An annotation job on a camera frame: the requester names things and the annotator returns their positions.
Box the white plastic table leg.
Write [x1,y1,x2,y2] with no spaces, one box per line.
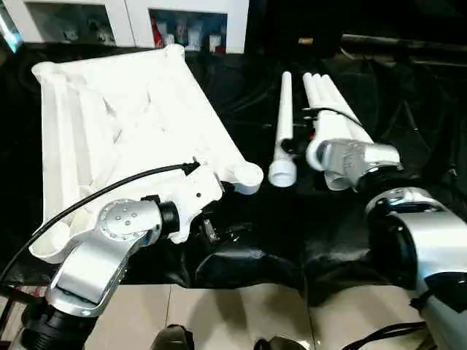
[268,71,298,189]
[312,73,351,143]
[320,73,374,147]
[301,71,355,192]

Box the white plastic table top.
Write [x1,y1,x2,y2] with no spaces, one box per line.
[29,44,265,265]

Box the black mat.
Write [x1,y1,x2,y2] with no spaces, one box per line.
[0,40,467,307]

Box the black robot left foot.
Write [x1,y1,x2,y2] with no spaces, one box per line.
[150,324,194,350]

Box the black robot foot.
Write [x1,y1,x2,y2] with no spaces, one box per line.
[255,335,307,350]
[150,324,194,350]

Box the black robot right foot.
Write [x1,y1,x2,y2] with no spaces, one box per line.
[255,335,307,350]

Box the dark grey bar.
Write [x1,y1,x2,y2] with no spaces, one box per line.
[341,33,467,58]

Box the white glass-door cabinet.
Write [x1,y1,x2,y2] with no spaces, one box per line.
[0,0,250,55]

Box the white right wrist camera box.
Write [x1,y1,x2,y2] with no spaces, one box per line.
[305,137,331,173]

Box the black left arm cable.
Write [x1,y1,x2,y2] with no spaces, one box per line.
[0,160,201,285]

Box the black folding table frame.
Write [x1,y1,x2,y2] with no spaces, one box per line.
[0,284,45,343]

